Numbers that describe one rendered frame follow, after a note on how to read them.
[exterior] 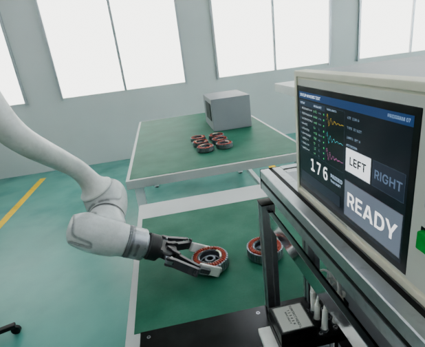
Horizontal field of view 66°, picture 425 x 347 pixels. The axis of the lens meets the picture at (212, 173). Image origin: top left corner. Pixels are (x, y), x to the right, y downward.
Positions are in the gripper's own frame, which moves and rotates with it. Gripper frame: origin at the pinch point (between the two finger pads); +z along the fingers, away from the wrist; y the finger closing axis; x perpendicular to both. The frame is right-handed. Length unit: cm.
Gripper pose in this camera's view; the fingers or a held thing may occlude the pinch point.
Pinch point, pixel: (209, 259)
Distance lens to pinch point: 103.8
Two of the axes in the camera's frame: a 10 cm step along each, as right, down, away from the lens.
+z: 8.9, 3.0, 3.5
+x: 3.8, -9.0, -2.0
